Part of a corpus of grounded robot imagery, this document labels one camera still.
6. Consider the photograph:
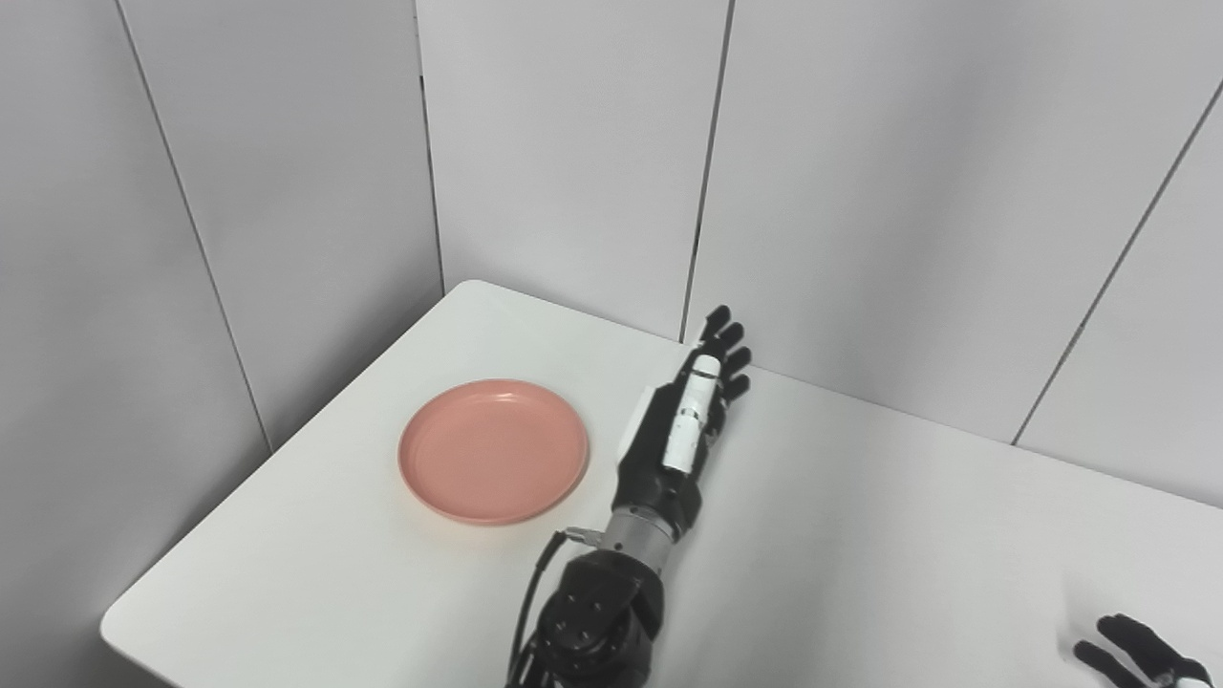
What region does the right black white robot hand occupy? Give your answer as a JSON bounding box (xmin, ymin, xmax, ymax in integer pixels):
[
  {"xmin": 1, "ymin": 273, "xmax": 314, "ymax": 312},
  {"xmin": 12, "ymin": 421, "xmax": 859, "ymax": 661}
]
[{"xmin": 1072, "ymin": 613, "xmax": 1214, "ymax": 688}]

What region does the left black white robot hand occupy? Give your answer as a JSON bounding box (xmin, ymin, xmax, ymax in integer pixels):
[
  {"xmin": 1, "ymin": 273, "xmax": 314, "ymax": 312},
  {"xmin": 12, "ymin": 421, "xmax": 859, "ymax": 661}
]
[{"xmin": 611, "ymin": 305, "xmax": 753, "ymax": 544}]

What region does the pink round plate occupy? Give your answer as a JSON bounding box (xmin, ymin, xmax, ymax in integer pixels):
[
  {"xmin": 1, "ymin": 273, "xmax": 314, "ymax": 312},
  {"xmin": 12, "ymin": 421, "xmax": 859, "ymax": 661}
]
[{"xmin": 397, "ymin": 379, "xmax": 590, "ymax": 527}]

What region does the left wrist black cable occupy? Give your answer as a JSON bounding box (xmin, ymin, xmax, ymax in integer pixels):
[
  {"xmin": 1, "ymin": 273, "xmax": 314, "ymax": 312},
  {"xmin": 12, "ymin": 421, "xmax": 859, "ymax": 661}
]
[{"xmin": 506, "ymin": 527, "xmax": 603, "ymax": 688}]

